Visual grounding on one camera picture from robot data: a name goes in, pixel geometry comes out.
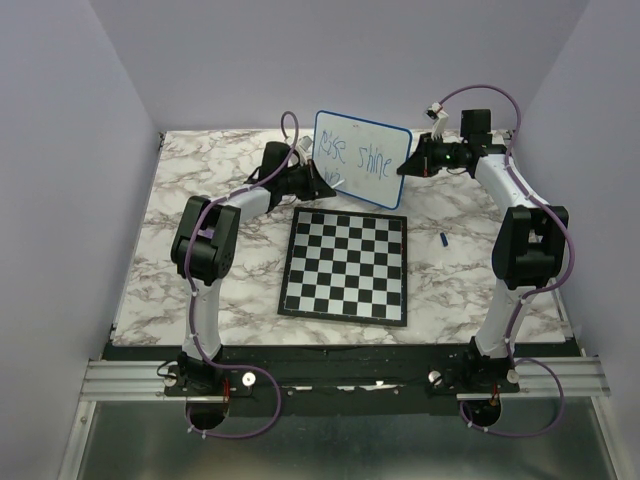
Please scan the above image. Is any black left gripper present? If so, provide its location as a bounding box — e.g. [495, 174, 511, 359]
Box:
[279, 159, 336, 202]

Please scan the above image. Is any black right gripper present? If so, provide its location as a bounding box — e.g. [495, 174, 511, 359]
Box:
[396, 133, 466, 178]

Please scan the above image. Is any blue framed whiteboard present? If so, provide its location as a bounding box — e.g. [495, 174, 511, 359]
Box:
[312, 110, 413, 210]

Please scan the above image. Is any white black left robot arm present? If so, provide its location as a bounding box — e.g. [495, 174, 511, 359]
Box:
[170, 136, 336, 395]

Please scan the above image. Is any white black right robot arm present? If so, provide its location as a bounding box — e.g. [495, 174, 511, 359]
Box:
[397, 103, 569, 393]

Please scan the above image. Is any black white chessboard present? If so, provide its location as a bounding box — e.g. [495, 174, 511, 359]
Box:
[278, 207, 408, 327]

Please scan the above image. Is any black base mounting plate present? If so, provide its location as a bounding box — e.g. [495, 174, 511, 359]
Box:
[99, 342, 521, 436]

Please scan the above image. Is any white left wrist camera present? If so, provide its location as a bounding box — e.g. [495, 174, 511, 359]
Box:
[290, 136, 313, 166]

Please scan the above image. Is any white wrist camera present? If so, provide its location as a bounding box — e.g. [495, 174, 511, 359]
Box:
[424, 102, 449, 140]
[290, 136, 313, 166]

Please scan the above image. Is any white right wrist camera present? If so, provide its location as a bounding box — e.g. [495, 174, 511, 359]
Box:
[424, 102, 449, 140]

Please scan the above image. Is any aluminium frame rail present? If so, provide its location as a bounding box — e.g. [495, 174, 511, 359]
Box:
[59, 338, 636, 479]

